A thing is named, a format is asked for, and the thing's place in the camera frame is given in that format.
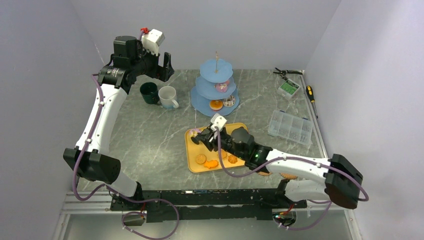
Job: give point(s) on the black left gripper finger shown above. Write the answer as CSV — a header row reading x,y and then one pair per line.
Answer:
x,y
164,74
167,64

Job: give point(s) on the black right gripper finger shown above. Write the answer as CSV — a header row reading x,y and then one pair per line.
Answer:
x,y
200,138
208,129

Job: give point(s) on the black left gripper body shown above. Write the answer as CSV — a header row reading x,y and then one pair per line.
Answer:
x,y
152,64

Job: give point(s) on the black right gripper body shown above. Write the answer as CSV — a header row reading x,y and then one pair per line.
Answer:
x,y
225,140

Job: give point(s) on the purple sprinkled donut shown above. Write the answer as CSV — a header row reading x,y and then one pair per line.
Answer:
x,y
194,132

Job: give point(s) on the white and blue mug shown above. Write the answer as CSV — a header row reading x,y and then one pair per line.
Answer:
x,y
168,97

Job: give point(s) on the yellow cupcake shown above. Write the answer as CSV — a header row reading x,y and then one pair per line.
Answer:
x,y
216,105

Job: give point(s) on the blue three-tier cake stand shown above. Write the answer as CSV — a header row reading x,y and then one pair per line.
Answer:
x,y
213,71

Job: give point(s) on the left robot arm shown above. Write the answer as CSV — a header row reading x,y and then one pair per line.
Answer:
x,y
131,57

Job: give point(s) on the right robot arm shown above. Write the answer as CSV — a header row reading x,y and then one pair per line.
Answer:
x,y
332,179

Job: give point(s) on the dark green mug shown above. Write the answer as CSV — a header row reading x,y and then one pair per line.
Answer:
x,y
150,93

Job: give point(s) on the round brown cookie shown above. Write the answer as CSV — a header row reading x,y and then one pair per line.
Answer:
x,y
200,159

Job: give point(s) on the yellow serving tray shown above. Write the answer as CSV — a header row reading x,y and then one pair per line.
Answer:
x,y
192,150

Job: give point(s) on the orange fish cookie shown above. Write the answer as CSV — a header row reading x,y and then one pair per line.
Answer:
x,y
211,164

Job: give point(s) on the orange striped round cookie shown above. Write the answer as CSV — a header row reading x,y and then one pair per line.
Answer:
x,y
232,159

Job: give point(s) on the left woven rattan coaster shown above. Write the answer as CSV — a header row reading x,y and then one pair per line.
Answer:
x,y
264,173

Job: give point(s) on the woven rattan coaster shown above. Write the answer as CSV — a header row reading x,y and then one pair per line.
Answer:
x,y
289,176
264,173

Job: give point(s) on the right woven rattan coaster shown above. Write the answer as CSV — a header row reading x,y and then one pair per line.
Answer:
x,y
289,176

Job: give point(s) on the clear plastic compartment box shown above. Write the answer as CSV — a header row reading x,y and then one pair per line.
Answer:
x,y
290,127

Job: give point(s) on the green and white box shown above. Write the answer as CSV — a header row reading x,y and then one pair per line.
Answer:
x,y
288,89

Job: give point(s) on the black pliers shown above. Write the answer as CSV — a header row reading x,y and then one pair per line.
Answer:
x,y
283,73

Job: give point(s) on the yellow black screwdriver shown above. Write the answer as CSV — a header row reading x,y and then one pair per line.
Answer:
x,y
310,95

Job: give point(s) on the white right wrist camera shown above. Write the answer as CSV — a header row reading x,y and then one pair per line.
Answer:
x,y
217,122

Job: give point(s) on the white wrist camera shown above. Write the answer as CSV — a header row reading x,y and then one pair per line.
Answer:
x,y
151,40
217,122

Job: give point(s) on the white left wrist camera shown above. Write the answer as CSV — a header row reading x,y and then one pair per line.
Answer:
x,y
151,40

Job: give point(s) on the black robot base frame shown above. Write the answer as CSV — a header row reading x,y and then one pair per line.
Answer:
x,y
206,204

